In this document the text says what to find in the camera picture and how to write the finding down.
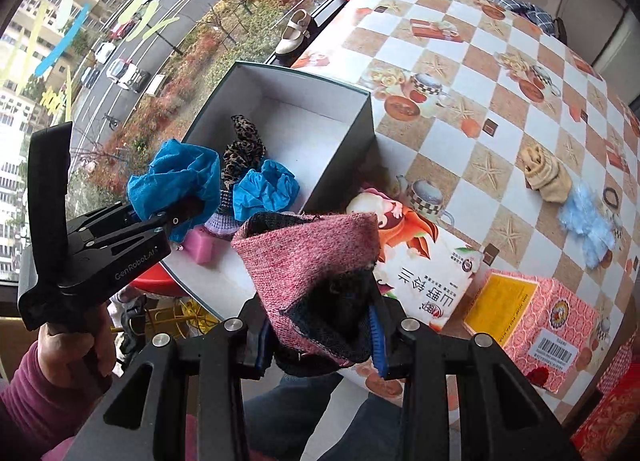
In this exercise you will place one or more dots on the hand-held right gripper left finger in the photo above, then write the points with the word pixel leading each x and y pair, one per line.
pixel 261 356

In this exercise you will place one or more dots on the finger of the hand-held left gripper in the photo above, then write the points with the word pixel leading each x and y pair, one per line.
pixel 105 216
pixel 185 213

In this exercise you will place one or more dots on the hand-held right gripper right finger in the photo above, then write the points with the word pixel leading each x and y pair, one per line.
pixel 377 346

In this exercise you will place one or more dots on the pink sponge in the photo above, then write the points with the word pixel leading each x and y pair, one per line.
pixel 200 246

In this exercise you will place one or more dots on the purple white knit sock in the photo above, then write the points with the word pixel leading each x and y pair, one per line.
pixel 222 221

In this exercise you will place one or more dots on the blue shoe cover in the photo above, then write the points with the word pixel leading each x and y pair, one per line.
pixel 265 191
pixel 170 176

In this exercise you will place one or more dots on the leopard print scrunchie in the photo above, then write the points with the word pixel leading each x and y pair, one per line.
pixel 245 151

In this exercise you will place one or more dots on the pink knit sock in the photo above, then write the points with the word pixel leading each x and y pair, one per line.
pixel 310 261

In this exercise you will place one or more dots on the grey cardboard box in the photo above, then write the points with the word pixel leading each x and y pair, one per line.
pixel 300 136

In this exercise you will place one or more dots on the person's left forearm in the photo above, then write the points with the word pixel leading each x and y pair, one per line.
pixel 35 406

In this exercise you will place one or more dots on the person's left hand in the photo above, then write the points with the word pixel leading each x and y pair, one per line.
pixel 65 346

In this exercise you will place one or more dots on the red plastic stool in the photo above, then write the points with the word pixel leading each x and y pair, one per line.
pixel 155 278

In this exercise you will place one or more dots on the person's blue jeans leg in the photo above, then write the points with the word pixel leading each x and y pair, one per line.
pixel 310 421

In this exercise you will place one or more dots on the flat flower printed box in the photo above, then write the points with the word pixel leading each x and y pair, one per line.
pixel 425 266

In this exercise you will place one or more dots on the silver parked car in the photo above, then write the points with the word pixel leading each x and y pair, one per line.
pixel 127 75

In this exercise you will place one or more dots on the red patterned tissue box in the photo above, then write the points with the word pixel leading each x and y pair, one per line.
pixel 545 321

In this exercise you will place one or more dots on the beige shoe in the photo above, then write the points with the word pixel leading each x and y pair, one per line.
pixel 290 36

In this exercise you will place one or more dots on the light blue fluffy cloth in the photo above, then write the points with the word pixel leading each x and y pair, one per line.
pixel 585 226

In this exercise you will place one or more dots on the red patterned cloth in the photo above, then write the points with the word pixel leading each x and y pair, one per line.
pixel 610 421

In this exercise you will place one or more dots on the checkered printed tablecloth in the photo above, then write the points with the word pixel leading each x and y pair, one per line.
pixel 450 106

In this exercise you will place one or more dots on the plaid cloth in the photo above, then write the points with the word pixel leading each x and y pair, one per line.
pixel 530 11

